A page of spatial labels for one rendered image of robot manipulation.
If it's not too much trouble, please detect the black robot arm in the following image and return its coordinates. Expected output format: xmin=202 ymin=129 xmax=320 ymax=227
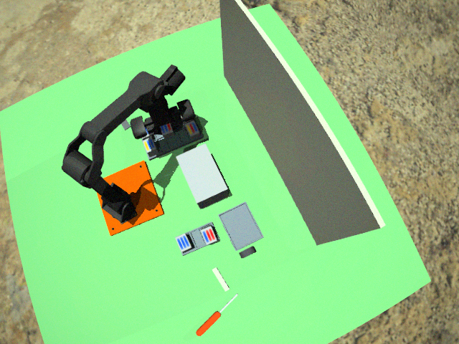
xmin=61 ymin=64 xmax=186 ymax=224

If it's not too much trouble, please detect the orange-handled screwdriver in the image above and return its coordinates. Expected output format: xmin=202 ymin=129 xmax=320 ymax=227
xmin=196 ymin=294 xmax=237 ymax=336

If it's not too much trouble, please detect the grey wall panel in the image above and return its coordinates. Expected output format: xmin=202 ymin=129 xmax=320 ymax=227
xmin=219 ymin=0 xmax=386 ymax=246

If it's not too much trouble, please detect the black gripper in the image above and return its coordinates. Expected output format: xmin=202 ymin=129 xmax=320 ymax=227
xmin=130 ymin=99 xmax=196 ymax=140

